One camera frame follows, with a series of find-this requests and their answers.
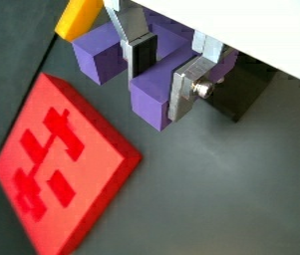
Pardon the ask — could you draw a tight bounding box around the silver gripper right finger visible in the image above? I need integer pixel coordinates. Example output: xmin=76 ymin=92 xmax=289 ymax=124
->
xmin=168 ymin=31 xmax=238 ymax=122

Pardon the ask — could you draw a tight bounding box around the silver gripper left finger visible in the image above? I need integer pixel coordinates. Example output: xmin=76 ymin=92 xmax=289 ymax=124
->
xmin=104 ymin=0 xmax=157 ymax=80

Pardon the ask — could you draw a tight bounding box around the purple U-shaped block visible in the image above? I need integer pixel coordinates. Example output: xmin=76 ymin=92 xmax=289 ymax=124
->
xmin=72 ymin=7 xmax=240 ymax=132

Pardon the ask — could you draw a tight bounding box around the red slotted board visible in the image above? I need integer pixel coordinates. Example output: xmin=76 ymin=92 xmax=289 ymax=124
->
xmin=0 ymin=74 xmax=143 ymax=255

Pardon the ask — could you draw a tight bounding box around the yellow long block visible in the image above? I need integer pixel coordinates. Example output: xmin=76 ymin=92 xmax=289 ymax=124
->
xmin=56 ymin=0 xmax=104 ymax=42

